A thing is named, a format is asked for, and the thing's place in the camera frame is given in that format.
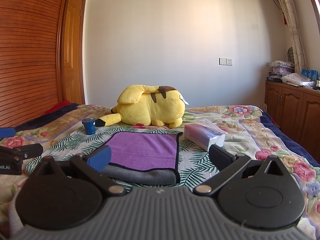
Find grey microfiber towel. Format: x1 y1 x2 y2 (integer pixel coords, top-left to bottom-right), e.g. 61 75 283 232
102 165 180 185

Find stacked folded linens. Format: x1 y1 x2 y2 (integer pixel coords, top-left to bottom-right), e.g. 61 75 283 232
268 61 295 76

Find floral bed quilt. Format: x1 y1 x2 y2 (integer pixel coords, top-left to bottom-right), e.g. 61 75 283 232
1 105 319 239

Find yellow Pikachu plush toy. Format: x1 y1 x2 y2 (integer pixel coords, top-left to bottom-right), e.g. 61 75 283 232
95 85 188 129

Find wooden slatted wardrobe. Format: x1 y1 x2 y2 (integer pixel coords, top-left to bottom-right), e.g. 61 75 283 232
1 0 67 127

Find patterned beige curtain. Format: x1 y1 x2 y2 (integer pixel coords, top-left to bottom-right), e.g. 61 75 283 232
279 0 307 74

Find blue lidded cup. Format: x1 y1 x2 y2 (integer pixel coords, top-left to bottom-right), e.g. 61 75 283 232
82 118 95 135

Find red blanket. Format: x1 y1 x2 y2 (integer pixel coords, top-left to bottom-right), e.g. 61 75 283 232
41 100 71 119

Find dark blue blanket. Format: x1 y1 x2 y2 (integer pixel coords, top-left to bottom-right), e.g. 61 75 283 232
15 103 80 132

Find white wall socket plate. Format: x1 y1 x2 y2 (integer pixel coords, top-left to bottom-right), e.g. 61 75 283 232
219 57 233 66

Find white folded cloth bundle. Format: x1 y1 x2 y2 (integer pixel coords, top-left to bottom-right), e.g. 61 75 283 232
281 73 315 87

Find purple microfiber towel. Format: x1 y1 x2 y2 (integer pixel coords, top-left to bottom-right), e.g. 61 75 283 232
106 132 181 171

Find purple tissue pack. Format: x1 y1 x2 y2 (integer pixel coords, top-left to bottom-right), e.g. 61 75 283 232
183 119 227 152

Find wooden low cabinet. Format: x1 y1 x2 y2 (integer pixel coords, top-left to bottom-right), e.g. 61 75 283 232
265 81 319 159

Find blue packaged boxes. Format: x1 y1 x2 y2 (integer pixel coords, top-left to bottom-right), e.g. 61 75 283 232
302 69 318 82

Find wooden door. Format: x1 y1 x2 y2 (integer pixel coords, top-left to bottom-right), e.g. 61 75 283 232
62 0 86 105

